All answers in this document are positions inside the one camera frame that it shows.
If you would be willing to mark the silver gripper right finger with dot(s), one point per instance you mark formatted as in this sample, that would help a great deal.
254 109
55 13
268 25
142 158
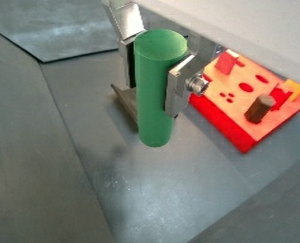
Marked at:
185 78

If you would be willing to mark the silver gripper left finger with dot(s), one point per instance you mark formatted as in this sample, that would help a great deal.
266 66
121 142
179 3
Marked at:
126 21

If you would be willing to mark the green cylinder peg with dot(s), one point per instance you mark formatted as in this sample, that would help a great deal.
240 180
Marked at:
159 48

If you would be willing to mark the red peg board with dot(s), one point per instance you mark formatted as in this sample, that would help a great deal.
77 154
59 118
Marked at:
230 95

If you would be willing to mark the red rectangular block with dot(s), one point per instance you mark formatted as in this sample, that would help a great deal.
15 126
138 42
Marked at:
226 62

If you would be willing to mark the brown hexagonal peg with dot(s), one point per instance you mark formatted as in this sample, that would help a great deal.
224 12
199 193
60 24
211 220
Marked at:
258 108

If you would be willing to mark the yellow notched block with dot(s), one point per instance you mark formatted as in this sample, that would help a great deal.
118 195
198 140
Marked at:
294 88

